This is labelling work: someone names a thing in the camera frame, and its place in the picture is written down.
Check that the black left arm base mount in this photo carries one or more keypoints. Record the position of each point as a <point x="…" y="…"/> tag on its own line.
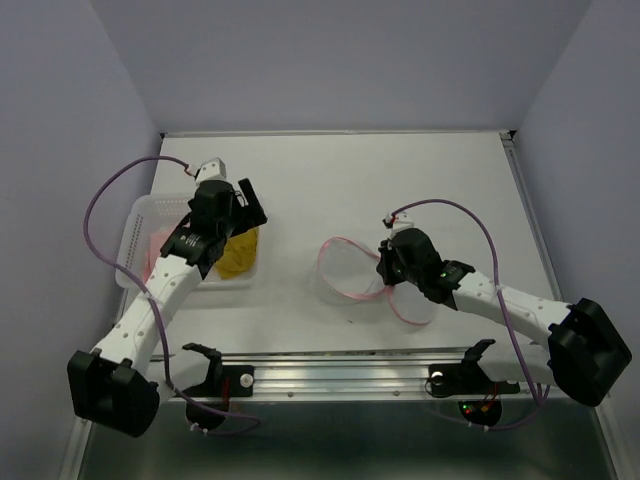
<point x="207" y="385"/>

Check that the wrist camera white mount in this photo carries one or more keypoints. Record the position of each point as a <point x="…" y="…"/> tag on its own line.
<point x="212" y="170"/>
<point x="397" y="222"/>

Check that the white perforated plastic basket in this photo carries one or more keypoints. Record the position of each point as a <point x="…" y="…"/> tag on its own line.
<point x="154" y="212"/>

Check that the yellow garment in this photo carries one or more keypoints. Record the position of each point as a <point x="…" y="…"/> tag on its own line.
<point x="239" y="255"/>

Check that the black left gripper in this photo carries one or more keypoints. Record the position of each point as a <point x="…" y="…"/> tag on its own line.
<point x="253" y="214"/>

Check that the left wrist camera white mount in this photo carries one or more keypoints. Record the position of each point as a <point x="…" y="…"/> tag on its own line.
<point x="212" y="170"/>

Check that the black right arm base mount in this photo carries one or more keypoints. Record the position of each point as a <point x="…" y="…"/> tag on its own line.
<point x="481" y="405"/>

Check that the white mesh laundry bag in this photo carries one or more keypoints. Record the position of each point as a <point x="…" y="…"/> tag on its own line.
<point x="345" y="274"/>

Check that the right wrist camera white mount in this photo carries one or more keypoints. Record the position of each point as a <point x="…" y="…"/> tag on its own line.
<point x="397" y="222"/>

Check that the pink bra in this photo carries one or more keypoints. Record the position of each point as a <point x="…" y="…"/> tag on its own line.
<point x="156" y="241"/>

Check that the aluminium front rail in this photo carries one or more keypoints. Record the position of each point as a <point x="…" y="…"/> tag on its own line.
<point x="369" y="375"/>

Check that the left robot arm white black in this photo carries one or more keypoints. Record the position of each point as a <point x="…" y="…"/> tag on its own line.
<point x="109" y="384"/>

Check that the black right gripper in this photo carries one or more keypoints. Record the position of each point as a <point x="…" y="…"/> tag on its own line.
<point x="383" y="263"/>

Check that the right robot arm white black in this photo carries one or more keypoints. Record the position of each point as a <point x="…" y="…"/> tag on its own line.
<point x="586" y="353"/>

